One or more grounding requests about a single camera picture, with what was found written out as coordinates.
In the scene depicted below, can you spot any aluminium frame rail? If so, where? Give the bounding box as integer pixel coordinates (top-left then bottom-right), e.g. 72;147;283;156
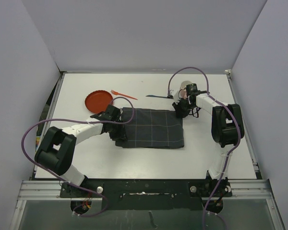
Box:
18;179;271;200

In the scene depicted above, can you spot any orange round plate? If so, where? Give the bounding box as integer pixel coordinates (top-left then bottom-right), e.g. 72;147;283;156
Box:
84;90;113;114

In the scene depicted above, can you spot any orange plastic fork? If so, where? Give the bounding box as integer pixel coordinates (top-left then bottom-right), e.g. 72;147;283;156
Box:
111;90;137;100

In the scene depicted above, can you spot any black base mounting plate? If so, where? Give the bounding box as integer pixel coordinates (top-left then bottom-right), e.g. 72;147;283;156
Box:
60;177;232;214

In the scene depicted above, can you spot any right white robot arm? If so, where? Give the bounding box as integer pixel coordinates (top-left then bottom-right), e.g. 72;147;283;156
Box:
172;92;244;196

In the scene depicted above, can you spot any pink white mug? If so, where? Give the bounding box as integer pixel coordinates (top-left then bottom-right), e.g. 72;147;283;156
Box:
179;80;192;99

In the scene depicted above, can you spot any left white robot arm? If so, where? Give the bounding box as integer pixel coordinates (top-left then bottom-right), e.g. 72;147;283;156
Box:
35;105;127;197

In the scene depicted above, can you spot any blue plastic knife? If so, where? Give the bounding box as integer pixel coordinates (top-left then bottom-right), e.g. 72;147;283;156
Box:
146;94;171;99

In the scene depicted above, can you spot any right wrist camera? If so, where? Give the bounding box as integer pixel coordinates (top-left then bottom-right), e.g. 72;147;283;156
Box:
167;89;186;103

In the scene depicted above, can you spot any dark checked cloth placemat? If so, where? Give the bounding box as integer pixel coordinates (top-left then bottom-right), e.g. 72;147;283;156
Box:
115;107;184;149

